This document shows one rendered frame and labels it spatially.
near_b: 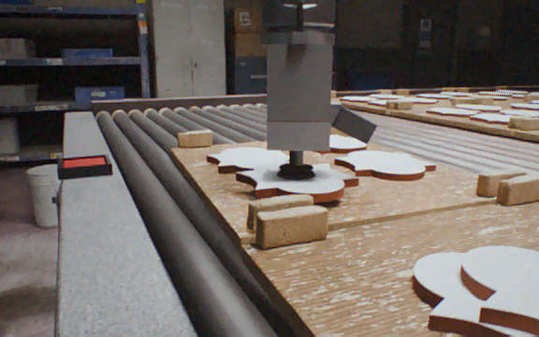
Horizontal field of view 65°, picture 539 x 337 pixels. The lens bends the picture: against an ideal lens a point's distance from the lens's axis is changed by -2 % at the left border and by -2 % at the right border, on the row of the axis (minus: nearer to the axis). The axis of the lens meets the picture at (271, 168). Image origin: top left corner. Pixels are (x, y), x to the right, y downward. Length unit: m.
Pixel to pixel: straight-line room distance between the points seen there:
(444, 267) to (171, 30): 4.89
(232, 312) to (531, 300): 0.18
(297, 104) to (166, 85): 4.69
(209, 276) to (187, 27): 4.84
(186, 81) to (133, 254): 4.74
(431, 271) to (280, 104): 0.21
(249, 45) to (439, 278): 5.21
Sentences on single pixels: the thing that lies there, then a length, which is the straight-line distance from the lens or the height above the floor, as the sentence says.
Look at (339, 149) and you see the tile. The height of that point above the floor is 0.94.
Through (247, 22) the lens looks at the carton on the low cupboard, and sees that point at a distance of 5.42.
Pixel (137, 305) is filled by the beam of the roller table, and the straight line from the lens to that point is 0.33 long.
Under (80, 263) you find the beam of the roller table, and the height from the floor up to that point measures 0.92.
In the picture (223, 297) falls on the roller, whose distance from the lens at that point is 0.32.
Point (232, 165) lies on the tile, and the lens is 0.58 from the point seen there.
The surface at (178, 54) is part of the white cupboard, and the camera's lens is 5.10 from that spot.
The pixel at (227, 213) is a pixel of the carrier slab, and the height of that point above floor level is 0.94.
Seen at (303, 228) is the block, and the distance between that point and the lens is 0.35.
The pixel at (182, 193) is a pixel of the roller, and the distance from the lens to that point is 0.58.
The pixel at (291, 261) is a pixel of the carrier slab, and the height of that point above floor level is 0.94.
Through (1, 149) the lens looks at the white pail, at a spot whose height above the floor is 0.19.
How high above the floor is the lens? 1.08
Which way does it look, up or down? 14 degrees down
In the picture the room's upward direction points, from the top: straight up
